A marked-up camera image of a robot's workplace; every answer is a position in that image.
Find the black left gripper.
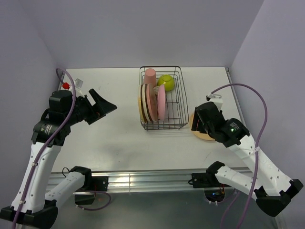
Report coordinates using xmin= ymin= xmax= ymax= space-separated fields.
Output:
xmin=64 ymin=89 xmax=116 ymax=126

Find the orange round plate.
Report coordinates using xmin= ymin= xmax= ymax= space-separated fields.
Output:
xmin=189 ymin=113 xmax=214 ymax=141

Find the cream and yellow plate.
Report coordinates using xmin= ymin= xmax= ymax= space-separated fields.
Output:
xmin=138 ymin=84 xmax=146 ymax=123

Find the solid pink plate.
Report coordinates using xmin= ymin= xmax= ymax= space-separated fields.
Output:
xmin=157 ymin=84 xmax=166 ymax=121

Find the salmon pink cup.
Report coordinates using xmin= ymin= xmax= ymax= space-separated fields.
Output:
xmin=143 ymin=68 xmax=157 ymax=87

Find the lime green bowl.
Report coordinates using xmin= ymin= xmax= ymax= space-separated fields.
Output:
xmin=157 ymin=74 xmax=175 ymax=92

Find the small speckled ceramic cup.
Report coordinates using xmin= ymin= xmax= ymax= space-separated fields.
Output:
xmin=154 ymin=86 xmax=159 ymax=95

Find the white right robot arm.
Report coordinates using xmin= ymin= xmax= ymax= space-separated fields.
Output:
xmin=191 ymin=102 xmax=304 ymax=217

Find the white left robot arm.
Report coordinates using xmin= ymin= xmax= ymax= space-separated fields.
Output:
xmin=0 ymin=89 xmax=117 ymax=229

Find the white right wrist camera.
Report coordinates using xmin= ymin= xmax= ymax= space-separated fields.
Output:
xmin=206 ymin=94 xmax=223 ymax=110

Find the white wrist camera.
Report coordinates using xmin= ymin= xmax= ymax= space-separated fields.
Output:
xmin=61 ymin=79 xmax=84 ymax=97
xmin=206 ymin=94 xmax=223 ymax=110

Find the black wire dish rack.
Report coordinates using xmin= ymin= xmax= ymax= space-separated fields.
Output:
xmin=139 ymin=65 xmax=189 ymax=131

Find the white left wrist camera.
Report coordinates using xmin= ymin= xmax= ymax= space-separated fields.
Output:
xmin=61 ymin=79 xmax=84 ymax=97

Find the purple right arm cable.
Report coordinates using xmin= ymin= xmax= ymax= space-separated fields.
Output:
xmin=206 ymin=83 xmax=267 ymax=229

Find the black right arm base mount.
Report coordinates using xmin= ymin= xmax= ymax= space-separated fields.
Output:
xmin=188 ymin=161 xmax=235 ymax=206

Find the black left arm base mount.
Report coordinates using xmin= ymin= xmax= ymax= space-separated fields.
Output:
xmin=70 ymin=166 xmax=109 ymax=205

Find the aluminium table edge rail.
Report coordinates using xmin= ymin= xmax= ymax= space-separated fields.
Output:
xmin=47 ymin=167 xmax=253 ymax=196

